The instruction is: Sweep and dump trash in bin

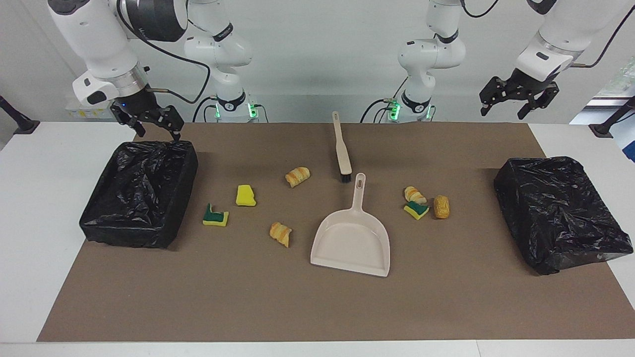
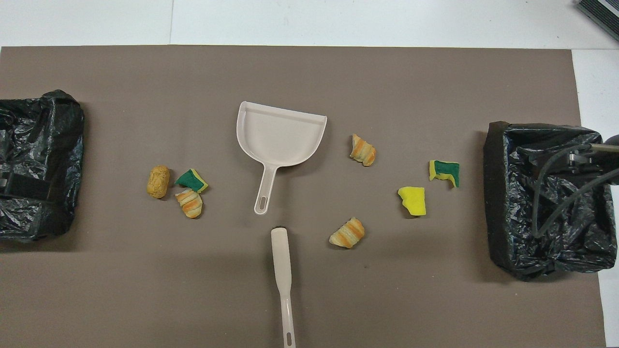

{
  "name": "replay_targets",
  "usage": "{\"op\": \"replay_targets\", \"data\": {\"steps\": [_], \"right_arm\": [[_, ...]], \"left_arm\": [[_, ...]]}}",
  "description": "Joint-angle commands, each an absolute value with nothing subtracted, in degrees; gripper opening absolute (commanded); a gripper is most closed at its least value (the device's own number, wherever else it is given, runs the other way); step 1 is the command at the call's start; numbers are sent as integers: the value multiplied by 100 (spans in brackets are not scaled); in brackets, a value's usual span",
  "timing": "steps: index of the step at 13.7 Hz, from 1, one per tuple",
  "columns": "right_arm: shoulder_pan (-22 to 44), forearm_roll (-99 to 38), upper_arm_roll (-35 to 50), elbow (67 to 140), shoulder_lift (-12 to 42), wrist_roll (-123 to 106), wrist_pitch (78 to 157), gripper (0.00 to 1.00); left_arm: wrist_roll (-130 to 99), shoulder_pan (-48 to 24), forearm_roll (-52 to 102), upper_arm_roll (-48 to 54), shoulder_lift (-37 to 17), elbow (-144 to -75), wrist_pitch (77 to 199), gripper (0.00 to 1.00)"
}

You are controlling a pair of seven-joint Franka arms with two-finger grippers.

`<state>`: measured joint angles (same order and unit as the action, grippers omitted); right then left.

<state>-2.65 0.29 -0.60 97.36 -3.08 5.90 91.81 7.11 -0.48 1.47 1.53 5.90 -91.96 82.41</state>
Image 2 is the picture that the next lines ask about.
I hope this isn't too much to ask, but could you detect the striped croissant piece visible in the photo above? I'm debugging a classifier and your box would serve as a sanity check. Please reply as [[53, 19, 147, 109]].
[[350, 134, 377, 167], [175, 188, 204, 219], [329, 217, 366, 249]]

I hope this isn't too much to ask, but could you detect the beige brush with black bristles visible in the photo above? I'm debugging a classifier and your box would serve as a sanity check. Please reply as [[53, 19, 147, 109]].
[[270, 226, 296, 348]]

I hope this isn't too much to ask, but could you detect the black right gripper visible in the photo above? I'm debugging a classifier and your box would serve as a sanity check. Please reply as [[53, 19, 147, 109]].
[[516, 145, 593, 177]]

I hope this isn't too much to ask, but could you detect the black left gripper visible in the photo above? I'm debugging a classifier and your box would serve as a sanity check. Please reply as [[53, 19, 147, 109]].
[[0, 176, 49, 200]]

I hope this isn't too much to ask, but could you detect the dark ribbed device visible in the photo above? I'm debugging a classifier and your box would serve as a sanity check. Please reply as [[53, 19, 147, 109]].
[[575, 0, 619, 42]]

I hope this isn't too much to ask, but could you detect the black bag lined bin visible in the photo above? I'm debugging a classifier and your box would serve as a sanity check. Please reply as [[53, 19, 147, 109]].
[[483, 121, 619, 282], [0, 89, 85, 242]]

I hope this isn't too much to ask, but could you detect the brown table mat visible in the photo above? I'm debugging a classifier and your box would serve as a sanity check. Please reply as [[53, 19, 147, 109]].
[[0, 45, 607, 348]]

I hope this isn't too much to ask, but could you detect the beige plastic dustpan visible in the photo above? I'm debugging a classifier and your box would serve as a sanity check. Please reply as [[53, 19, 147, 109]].
[[236, 101, 328, 216]]

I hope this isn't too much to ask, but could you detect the small green yellow sponge piece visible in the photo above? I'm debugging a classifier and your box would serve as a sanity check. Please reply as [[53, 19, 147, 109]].
[[174, 168, 209, 194]]

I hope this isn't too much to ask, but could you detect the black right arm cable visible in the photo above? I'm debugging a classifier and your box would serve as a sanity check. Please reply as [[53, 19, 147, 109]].
[[532, 143, 619, 238]]

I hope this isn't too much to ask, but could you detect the notched green yellow sponge piece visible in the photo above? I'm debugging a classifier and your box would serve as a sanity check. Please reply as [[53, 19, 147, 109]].
[[428, 160, 460, 188]]

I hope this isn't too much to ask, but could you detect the brown bread roll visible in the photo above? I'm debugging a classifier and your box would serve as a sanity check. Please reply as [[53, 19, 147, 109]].
[[147, 165, 171, 199]]

